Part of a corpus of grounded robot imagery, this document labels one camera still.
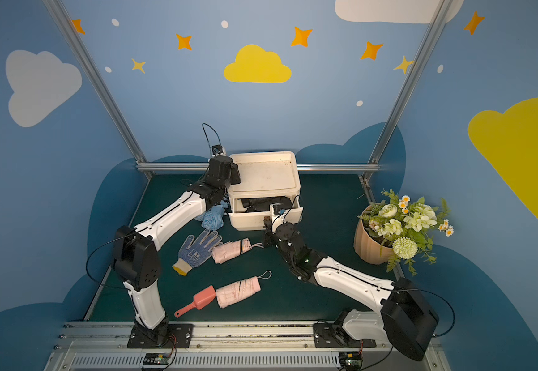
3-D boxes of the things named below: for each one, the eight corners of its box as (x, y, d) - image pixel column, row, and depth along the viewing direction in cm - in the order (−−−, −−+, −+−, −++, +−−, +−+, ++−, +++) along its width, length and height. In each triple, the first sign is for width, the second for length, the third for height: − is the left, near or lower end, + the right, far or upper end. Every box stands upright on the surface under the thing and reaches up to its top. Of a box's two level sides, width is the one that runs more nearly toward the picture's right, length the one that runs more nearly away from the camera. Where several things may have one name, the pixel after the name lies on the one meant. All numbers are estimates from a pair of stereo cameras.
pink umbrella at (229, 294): (220, 309, 81) (219, 306, 78) (216, 293, 85) (214, 290, 82) (275, 284, 87) (275, 281, 84) (268, 270, 90) (268, 266, 87)
